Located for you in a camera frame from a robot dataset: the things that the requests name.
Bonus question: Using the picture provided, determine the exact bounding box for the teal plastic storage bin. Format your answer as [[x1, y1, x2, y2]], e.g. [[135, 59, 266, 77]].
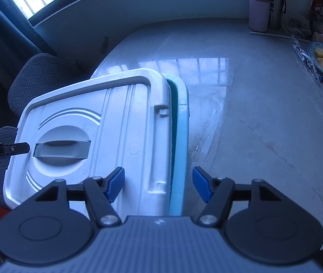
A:
[[163, 73, 190, 216]]

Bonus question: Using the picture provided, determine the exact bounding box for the far grey quilted chair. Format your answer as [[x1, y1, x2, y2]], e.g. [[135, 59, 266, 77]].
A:
[[8, 53, 81, 116]]

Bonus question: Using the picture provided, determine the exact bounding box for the white plastic bin lid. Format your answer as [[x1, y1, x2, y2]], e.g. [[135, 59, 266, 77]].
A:
[[3, 68, 172, 218]]

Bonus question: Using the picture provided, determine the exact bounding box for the blue curtain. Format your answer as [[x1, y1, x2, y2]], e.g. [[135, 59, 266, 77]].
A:
[[0, 0, 56, 76]]

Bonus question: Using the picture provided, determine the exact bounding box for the pink water bottle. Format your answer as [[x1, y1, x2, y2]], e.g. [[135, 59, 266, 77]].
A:
[[248, 0, 271, 33]]

